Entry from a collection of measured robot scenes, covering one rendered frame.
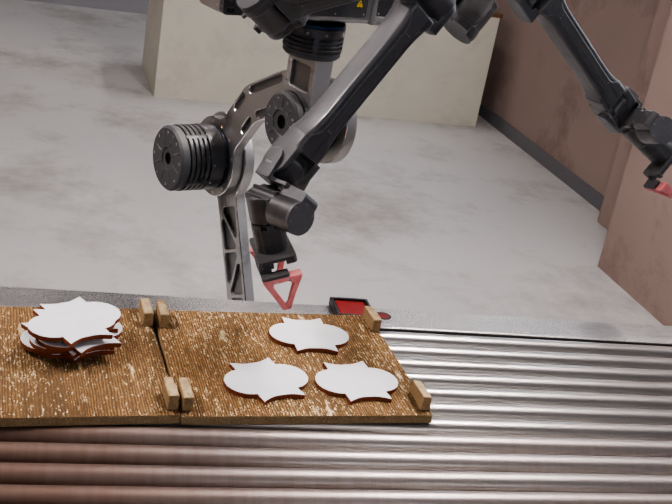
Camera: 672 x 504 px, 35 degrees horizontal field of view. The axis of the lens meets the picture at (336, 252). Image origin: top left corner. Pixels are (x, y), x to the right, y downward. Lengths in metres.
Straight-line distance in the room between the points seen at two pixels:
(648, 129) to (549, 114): 4.55
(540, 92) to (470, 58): 0.56
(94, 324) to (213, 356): 0.20
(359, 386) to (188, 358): 0.29
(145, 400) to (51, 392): 0.14
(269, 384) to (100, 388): 0.27
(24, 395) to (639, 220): 3.76
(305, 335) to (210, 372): 0.22
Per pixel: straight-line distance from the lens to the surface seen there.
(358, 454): 1.65
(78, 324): 1.76
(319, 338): 1.90
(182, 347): 1.82
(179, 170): 2.83
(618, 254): 5.17
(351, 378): 1.79
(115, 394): 1.67
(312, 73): 2.40
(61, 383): 1.69
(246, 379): 1.74
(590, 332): 2.25
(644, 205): 5.01
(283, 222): 1.71
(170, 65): 6.69
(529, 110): 7.04
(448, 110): 7.23
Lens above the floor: 1.80
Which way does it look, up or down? 22 degrees down
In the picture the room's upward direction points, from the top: 10 degrees clockwise
